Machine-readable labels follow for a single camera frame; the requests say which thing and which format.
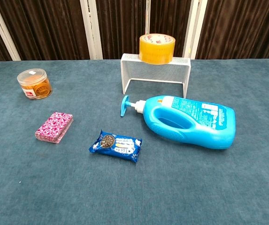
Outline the dark brown curtain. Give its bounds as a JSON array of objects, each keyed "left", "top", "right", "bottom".
[{"left": 0, "top": 0, "right": 269, "bottom": 67}]

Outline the yellow packing tape roll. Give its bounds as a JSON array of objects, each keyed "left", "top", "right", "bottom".
[{"left": 138, "top": 33, "right": 177, "bottom": 65}]

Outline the thin white frame post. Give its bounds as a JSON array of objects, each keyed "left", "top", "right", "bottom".
[{"left": 144, "top": 0, "right": 152, "bottom": 36}]

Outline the blue table cloth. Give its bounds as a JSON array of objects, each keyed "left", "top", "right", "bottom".
[{"left": 0, "top": 58, "right": 269, "bottom": 225}]

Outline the blue Oreo cookie pack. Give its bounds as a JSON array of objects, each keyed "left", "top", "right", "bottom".
[{"left": 88, "top": 129, "right": 143, "bottom": 164}]

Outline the orange snack jar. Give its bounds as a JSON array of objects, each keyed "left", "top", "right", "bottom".
[{"left": 16, "top": 68, "right": 54, "bottom": 100}]

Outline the white mesh desk shelf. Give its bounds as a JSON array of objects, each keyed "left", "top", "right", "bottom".
[{"left": 120, "top": 52, "right": 192, "bottom": 99}]

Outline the blue pump detergent bottle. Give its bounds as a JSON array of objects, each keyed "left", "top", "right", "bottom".
[{"left": 120, "top": 95, "right": 237, "bottom": 150}]

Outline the pink patterned packet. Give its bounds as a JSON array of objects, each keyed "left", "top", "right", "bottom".
[{"left": 34, "top": 112, "right": 74, "bottom": 144}]

